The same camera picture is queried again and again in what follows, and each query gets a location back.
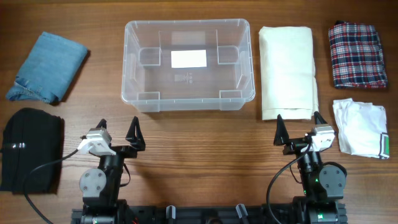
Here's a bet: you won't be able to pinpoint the plaid flannel cloth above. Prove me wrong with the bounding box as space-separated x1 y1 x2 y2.
328 21 388 89

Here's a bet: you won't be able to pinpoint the black garment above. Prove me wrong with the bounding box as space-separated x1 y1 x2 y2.
1 108 64 194

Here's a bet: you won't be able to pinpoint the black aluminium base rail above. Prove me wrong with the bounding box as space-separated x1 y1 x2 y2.
70 203 348 224

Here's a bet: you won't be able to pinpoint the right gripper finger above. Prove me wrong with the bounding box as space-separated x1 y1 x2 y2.
313 111 328 125
274 114 290 146

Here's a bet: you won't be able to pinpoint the left black camera cable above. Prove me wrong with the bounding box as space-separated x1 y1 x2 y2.
22 148 80 224

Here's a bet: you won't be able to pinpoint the black camera cable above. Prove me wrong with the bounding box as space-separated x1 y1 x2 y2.
22 148 80 224
266 142 312 224

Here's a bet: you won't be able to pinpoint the right black camera cable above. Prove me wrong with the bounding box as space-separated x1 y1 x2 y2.
266 142 312 224

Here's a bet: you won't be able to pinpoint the cream cloth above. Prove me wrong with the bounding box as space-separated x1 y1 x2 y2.
259 26 318 120

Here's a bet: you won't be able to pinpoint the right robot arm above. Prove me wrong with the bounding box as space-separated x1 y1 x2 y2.
266 111 348 223

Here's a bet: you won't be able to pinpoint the folded blue denim jeans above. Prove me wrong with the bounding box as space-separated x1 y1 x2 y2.
6 32 88 104

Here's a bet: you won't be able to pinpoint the white t-shirt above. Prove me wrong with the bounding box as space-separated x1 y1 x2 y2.
333 98 390 159

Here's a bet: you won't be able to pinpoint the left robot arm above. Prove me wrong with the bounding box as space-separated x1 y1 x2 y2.
71 116 146 224

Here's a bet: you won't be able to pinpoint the white label in container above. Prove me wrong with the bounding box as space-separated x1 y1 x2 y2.
171 50 207 68

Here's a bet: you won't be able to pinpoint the clear plastic storage container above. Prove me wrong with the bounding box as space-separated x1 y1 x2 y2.
121 19 256 113

